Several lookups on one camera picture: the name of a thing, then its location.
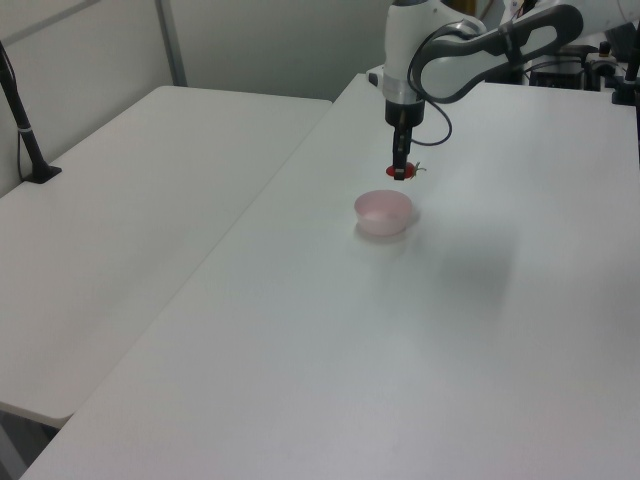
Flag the red toy strawberry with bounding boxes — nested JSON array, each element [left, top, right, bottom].
[[384, 160, 428, 180]]

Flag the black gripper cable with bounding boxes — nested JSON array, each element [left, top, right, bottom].
[[407, 17, 506, 147]]

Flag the black camera stand pole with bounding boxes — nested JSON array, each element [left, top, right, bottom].
[[0, 39, 64, 185]]

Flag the black clamp stand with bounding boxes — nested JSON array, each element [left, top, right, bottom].
[[609, 39, 640, 106]]

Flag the pink plastic bowl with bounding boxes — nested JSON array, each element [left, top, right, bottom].
[[353, 189, 414, 237]]

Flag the black electronics box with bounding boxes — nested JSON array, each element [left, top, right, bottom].
[[528, 58, 587, 91]]

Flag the grey metal partition post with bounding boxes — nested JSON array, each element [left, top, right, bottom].
[[153, 0, 189, 88]]

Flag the white side table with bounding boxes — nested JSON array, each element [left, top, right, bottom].
[[0, 85, 335, 422]]

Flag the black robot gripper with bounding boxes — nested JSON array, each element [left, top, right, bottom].
[[384, 98, 427, 182]]

